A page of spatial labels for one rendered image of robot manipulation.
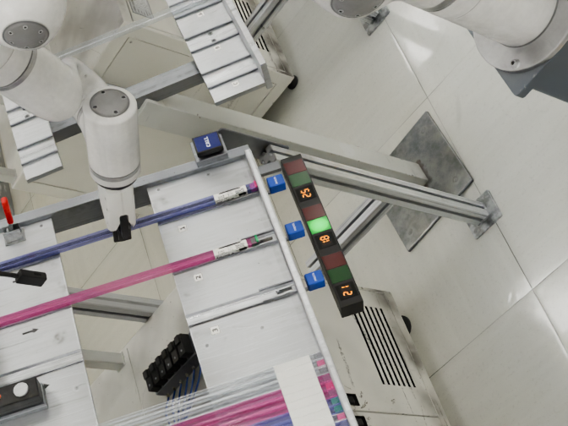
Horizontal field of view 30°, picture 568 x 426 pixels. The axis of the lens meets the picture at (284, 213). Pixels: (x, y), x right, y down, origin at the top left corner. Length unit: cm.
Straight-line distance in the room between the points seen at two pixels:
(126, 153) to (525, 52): 63
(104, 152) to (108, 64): 111
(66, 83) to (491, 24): 60
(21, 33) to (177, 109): 91
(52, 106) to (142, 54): 125
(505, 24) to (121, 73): 151
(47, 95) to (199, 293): 47
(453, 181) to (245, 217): 79
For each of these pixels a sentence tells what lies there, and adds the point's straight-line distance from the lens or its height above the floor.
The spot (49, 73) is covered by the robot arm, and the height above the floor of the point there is 123.
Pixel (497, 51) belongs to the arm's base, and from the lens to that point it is 159.
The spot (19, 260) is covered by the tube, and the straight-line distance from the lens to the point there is 192.
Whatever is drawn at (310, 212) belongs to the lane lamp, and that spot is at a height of 66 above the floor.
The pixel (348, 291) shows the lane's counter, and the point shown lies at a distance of 179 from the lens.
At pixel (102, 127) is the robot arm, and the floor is 109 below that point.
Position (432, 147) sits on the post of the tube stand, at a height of 1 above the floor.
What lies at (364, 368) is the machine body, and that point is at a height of 27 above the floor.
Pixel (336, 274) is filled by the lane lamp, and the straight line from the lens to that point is 181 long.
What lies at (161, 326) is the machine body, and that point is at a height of 62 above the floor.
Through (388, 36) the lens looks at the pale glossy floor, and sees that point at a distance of 285.
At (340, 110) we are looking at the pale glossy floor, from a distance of 291.
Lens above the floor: 186
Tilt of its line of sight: 38 degrees down
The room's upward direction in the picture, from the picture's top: 77 degrees counter-clockwise
